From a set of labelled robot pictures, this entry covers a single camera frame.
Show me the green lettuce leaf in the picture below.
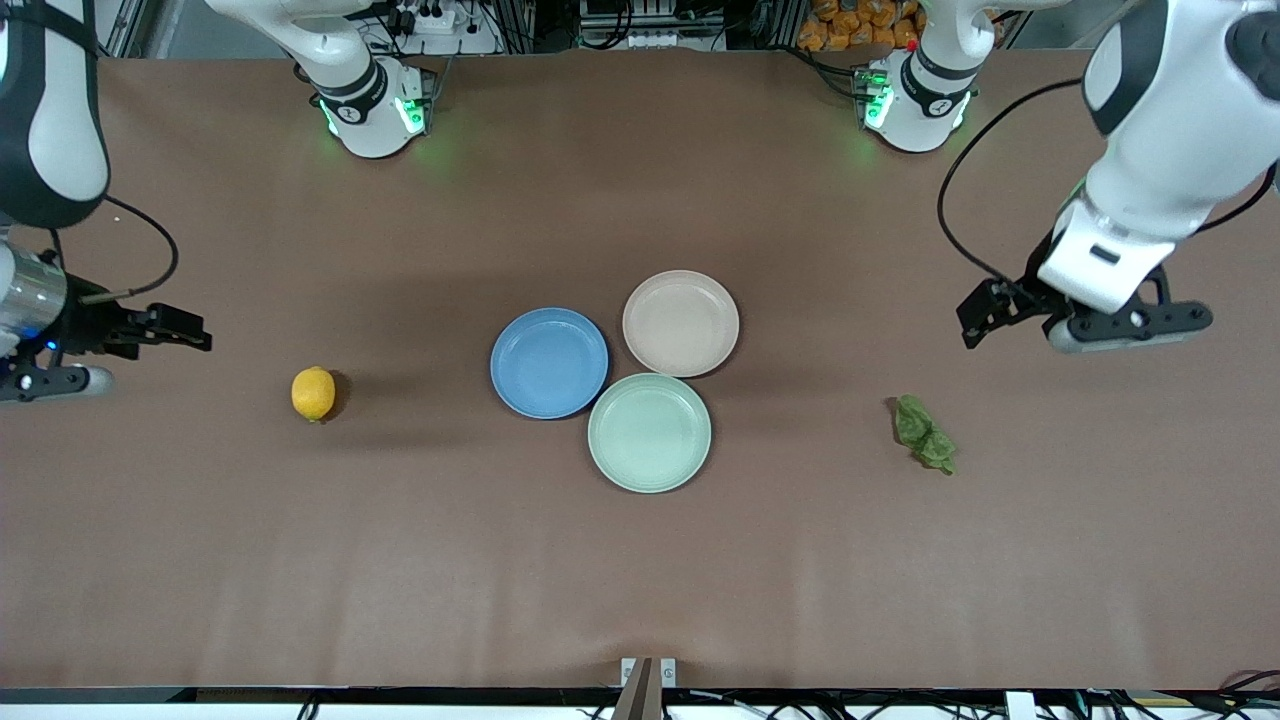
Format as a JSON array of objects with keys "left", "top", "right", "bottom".
[{"left": 893, "top": 393, "right": 958, "bottom": 476}]

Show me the yellow lemon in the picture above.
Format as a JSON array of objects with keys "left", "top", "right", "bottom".
[{"left": 291, "top": 366, "right": 337, "bottom": 423}]

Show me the brown table cover sheet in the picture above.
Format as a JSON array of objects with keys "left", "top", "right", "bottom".
[{"left": 0, "top": 50, "right": 1280, "bottom": 691}]

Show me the beige plate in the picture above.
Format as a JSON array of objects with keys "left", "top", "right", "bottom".
[{"left": 622, "top": 270, "right": 741, "bottom": 379}]

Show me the orange packets pile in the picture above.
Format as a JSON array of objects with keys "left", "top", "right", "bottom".
[{"left": 797, "top": 0, "right": 921, "bottom": 51}]

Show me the green plate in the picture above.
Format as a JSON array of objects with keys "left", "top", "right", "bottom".
[{"left": 587, "top": 373, "right": 713, "bottom": 494}]

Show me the blue plate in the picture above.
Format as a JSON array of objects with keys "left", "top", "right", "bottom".
[{"left": 490, "top": 307, "right": 610, "bottom": 420}]

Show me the white power strip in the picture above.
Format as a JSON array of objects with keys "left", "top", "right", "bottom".
[{"left": 385, "top": 0, "right": 501, "bottom": 56}]

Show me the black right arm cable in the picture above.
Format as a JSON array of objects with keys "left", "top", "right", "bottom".
[{"left": 50, "top": 195, "right": 179, "bottom": 301}]

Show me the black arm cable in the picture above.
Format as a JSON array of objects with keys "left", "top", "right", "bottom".
[
  {"left": 50, "top": 195, "right": 179, "bottom": 301},
  {"left": 937, "top": 78, "right": 1280, "bottom": 286}
]

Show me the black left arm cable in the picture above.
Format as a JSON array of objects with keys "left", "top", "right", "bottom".
[{"left": 937, "top": 78, "right": 1280, "bottom": 286}]

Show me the metal table edge bracket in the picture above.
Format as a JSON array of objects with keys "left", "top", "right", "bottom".
[{"left": 612, "top": 657, "right": 678, "bottom": 720}]

